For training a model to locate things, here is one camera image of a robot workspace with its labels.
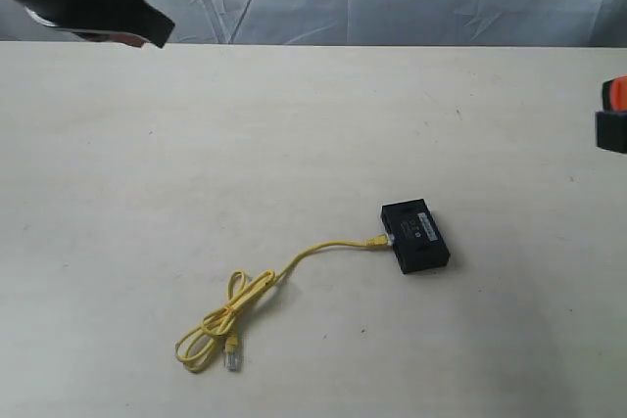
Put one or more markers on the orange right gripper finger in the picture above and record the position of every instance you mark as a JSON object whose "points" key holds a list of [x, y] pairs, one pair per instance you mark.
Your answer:
{"points": [[614, 95]]}

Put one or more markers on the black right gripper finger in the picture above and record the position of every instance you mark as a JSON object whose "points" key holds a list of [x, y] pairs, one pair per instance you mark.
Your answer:
{"points": [[611, 131]]}

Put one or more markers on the small black box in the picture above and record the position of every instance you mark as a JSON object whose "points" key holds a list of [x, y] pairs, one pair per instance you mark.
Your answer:
{"points": [[416, 240]]}

